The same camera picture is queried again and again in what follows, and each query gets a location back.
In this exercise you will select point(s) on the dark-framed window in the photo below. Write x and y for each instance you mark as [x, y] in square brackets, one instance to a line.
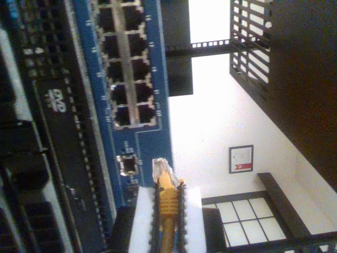
[279, 195]

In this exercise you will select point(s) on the black rack server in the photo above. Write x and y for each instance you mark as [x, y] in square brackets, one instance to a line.
[65, 131]

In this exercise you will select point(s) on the dark rectangular rear panel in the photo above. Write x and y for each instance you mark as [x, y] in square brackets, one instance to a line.
[179, 76]

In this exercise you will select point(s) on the black slotted rack panel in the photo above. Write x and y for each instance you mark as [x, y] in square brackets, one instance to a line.
[237, 68]

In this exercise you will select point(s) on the framed wall certificate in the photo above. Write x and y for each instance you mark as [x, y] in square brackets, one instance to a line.
[241, 159]

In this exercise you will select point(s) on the blue network switch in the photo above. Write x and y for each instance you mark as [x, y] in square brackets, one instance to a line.
[152, 142]

